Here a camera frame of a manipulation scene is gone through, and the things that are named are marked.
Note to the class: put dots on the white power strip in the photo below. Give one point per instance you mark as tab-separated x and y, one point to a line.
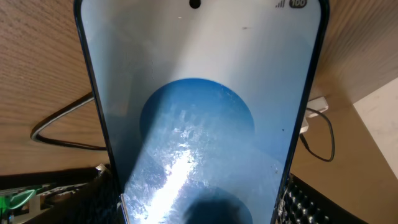
320	104

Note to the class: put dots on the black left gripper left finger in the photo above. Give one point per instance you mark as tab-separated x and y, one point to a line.
96	203

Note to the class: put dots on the white charger plug adapter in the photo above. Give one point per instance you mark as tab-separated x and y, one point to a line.
304	126

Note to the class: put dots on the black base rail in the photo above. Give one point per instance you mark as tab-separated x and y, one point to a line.
19	205

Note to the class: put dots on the blue Samsung Galaxy smartphone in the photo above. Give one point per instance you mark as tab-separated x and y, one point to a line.
201	102

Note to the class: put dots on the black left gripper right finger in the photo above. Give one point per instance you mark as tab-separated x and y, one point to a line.
302	204

